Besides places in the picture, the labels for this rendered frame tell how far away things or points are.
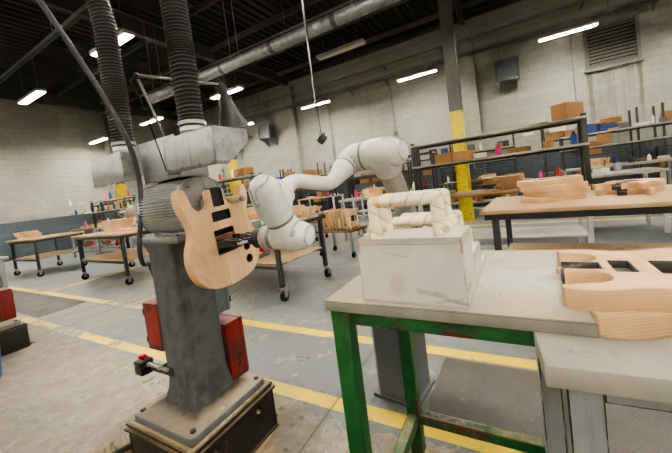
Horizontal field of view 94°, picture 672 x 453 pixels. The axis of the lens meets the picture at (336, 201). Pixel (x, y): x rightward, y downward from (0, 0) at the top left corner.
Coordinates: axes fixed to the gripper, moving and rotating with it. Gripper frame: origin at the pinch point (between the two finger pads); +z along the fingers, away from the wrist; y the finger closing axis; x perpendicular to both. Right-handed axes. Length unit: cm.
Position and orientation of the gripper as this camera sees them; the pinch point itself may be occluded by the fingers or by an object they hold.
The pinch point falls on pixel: (226, 239)
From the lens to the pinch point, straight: 135.4
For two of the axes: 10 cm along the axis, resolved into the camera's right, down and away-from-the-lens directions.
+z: -8.6, 1.0, 5.0
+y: 4.7, -1.9, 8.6
